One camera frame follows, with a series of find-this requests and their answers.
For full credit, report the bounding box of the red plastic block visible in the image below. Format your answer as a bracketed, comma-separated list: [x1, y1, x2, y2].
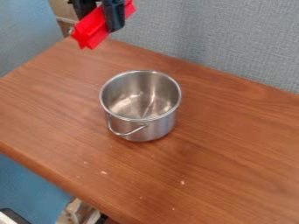
[71, 0, 136, 49]

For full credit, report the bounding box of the black and white device corner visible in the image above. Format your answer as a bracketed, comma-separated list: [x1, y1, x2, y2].
[0, 208, 31, 224]

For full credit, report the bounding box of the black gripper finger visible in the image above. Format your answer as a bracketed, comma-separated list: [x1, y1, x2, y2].
[102, 0, 126, 32]
[68, 0, 98, 19]

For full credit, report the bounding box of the light wooden frame under table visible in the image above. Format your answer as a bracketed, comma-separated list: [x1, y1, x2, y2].
[55, 199, 103, 224]

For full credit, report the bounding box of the stainless steel pot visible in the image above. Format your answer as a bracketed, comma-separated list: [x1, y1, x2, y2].
[99, 70, 183, 142]

